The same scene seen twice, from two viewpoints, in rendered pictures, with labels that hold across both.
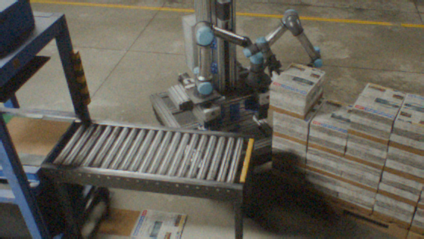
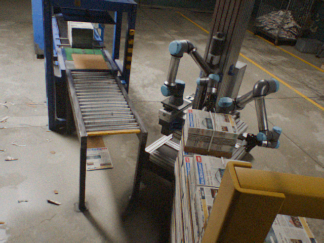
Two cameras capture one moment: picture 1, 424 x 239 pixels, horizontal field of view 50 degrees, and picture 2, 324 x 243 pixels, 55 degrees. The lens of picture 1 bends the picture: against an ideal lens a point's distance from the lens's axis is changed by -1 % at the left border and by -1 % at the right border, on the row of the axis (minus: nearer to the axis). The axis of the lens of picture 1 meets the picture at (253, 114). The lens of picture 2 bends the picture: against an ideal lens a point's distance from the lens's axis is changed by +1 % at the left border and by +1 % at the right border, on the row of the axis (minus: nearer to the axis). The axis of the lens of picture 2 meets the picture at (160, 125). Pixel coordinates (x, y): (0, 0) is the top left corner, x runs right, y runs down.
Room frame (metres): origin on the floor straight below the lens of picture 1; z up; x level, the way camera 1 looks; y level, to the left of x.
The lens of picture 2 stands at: (1.44, -1.93, 2.20)
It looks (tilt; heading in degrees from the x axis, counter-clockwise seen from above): 31 degrees down; 58
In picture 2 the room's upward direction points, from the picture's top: 10 degrees clockwise
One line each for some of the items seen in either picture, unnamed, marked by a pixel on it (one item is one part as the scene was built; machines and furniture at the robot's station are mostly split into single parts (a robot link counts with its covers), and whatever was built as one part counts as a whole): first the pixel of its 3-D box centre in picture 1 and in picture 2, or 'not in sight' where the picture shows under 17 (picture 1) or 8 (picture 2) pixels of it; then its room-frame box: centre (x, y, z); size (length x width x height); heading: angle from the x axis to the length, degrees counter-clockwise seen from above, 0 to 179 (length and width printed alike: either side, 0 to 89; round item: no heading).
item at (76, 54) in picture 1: (80, 78); (129, 49); (2.86, 1.29, 1.05); 0.05 x 0.05 x 0.45; 82
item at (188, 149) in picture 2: (291, 107); (192, 139); (2.79, -0.28, 0.86); 0.29 x 0.16 x 0.04; 62
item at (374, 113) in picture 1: (377, 113); (221, 186); (2.60, -0.88, 0.95); 0.38 x 0.29 x 0.23; 152
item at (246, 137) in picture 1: (163, 134); (125, 100); (2.59, 0.66, 0.74); 1.34 x 0.05 x 0.12; 82
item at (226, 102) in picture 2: (257, 60); (225, 105); (3.27, -0.03, 0.98); 0.13 x 0.12 x 0.14; 2
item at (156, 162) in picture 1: (160, 153); (102, 101); (2.33, 0.63, 0.77); 0.47 x 0.05 x 0.05; 172
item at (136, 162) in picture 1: (141, 151); (99, 95); (2.35, 0.76, 0.77); 0.47 x 0.05 x 0.05; 172
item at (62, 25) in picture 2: not in sight; (75, 34); (2.62, 2.82, 0.75); 1.53 x 0.64 x 0.10; 82
